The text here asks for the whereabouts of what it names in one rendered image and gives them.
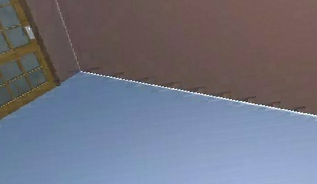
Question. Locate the wooden glass-paned room door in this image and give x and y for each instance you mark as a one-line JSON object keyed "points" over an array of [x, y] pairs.
{"points": [[4, 60]]}

